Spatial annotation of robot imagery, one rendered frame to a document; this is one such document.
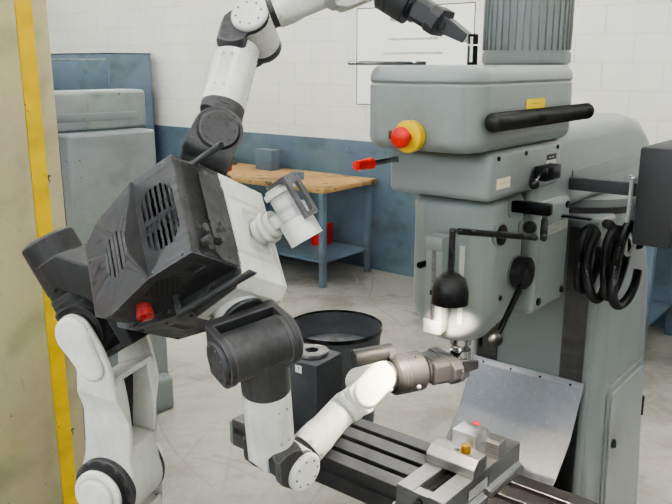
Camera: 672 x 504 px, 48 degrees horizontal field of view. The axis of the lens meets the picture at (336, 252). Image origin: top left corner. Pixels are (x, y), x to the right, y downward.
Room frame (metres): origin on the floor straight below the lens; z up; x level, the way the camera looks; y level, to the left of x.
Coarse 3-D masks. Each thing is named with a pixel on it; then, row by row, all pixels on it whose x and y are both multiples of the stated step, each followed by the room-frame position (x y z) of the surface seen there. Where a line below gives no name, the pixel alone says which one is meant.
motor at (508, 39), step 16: (496, 0) 1.75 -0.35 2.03; (512, 0) 1.72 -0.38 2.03; (528, 0) 1.71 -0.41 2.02; (544, 0) 1.70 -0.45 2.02; (560, 0) 1.72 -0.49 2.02; (496, 16) 1.75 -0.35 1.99; (512, 16) 1.72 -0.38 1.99; (528, 16) 1.71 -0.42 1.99; (544, 16) 1.70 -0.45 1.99; (560, 16) 1.71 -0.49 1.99; (496, 32) 1.75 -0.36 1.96; (512, 32) 1.72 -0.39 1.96; (528, 32) 1.70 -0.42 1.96; (544, 32) 1.70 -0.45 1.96; (560, 32) 1.71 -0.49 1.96; (496, 48) 1.75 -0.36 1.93; (512, 48) 1.72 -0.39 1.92; (528, 48) 1.70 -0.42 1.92; (544, 48) 1.70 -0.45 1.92; (560, 48) 1.72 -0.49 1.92; (496, 64) 1.74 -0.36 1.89; (512, 64) 1.71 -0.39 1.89; (528, 64) 1.70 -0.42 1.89; (544, 64) 1.70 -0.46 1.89; (560, 64) 1.72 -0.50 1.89
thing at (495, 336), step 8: (520, 256) 1.57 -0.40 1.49; (512, 264) 1.56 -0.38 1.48; (520, 264) 1.55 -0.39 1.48; (528, 264) 1.56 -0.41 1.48; (512, 272) 1.55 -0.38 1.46; (520, 272) 1.54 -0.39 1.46; (528, 272) 1.55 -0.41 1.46; (512, 280) 1.55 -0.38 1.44; (520, 280) 1.54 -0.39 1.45; (528, 280) 1.56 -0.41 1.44; (520, 288) 1.53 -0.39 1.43; (512, 304) 1.51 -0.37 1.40; (504, 320) 1.48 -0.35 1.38; (496, 336) 1.45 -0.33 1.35; (496, 344) 1.45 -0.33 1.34
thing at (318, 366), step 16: (304, 352) 1.90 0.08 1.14; (320, 352) 1.90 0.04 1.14; (336, 352) 1.93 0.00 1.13; (304, 368) 1.86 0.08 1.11; (320, 368) 1.85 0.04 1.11; (336, 368) 1.91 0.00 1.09; (304, 384) 1.86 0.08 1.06; (320, 384) 1.85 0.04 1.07; (336, 384) 1.91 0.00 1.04; (304, 400) 1.86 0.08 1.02; (320, 400) 1.85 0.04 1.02; (304, 416) 1.86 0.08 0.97
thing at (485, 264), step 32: (416, 224) 1.59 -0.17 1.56; (448, 224) 1.53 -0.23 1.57; (480, 224) 1.49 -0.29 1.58; (512, 224) 1.56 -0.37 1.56; (416, 256) 1.59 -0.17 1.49; (480, 256) 1.49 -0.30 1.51; (512, 256) 1.57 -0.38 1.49; (416, 288) 1.58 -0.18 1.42; (480, 288) 1.49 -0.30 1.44; (512, 288) 1.58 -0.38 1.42; (448, 320) 1.52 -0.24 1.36; (480, 320) 1.50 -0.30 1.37
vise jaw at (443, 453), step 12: (432, 444) 1.57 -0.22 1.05; (444, 444) 1.56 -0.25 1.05; (456, 444) 1.57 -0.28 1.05; (432, 456) 1.54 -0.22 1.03; (444, 456) 1.53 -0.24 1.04; (456, 456) 1.52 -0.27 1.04; (468, 456) 1.51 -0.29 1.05; (480, 456) 1.51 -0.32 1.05; (444, 468) 1.52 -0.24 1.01; (456, 468) 1.50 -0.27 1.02; (468, 468) 1.49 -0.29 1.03; (480, 468) 1.50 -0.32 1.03
